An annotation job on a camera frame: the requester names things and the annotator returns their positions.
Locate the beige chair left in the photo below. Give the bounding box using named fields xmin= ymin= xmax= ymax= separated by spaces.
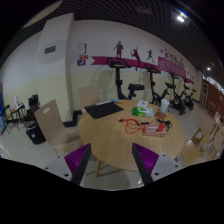
xmin=35 ymin=100 xmax=83 ymax=153

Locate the white tissue box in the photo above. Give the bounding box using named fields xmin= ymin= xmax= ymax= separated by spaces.
xmin=137 ymin=100 xmax=148 ymax=108

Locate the red charger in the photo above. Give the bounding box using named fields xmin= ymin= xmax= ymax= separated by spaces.
xmin=157 ymin=122 xmax=165 ymax=132

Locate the pink power strip box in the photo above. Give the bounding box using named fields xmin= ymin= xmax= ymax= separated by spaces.
xmin=143 ymin=121 xmax=166 ymax=137

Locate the round wooden table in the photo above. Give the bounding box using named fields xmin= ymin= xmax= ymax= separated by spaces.
xmin=78 ymin=100 xmax=185 ymax=175

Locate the wooden chair right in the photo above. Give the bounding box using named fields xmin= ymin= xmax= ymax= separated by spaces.
xmin=180 ymin=111 xmax=224 ymax=167

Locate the white plastic cup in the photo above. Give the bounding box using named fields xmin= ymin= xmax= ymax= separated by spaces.
xmin=160 ymin=99 xmax=170 ymax=113

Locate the black bag on floor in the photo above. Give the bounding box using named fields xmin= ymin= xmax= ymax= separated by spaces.
xmin=26 ymin=122 xmax=46 ymax=145

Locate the green wet wipes pack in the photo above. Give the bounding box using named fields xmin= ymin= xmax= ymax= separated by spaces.
xmin=132 ymin=107 xmax=155 ymax=117

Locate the black exercise bike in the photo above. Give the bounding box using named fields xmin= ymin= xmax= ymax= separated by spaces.
xmin=168 ymin=71 xmax=185 ymax=115
xmin=144 ymin=63 xmax=172 ymax=107
xmin=182 ymin=80 xmax=195 ymax=110
xmin=107 ymin=57 xmax=145 ymax=100

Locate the black cable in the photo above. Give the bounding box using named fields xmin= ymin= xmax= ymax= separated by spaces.
xmin=156 ymin=116 xmax=173 ymax=131

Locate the black exercise bike nearest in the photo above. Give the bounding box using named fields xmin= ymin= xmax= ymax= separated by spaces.
xmin=107 ymin=57 xmax=145 ymax=100

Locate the red cable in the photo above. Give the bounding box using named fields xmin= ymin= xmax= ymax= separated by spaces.
xmin=117 ymin=117 xmax=147 ymax=136

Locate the beige chair behind table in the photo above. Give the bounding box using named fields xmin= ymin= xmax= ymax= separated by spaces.
xmin=79 ymin=86 xmax=100 ymax=112

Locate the black exercise bike far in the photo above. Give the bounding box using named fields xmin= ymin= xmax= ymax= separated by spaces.
xmin=182 ymin=80 xmax=195 ymax=110

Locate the blue pen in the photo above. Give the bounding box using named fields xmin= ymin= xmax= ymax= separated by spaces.
xmin=111 ymin=99 xmax=120 ymax=103

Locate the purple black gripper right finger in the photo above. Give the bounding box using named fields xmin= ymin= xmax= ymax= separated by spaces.
xmin=132 ymin=143 xmax=159 ymax=185

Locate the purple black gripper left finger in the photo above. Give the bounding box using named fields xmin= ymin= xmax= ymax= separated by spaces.
xmin=64 ymin=144 xmax=92 ymax=185

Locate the black mat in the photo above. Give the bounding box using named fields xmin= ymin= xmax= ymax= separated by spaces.
xmin=85 ymin=102 xmax=122 ymax=119

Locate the small side table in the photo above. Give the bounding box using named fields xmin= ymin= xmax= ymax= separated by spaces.
xmin=10 ymin=104 xmax=26 ymax=128

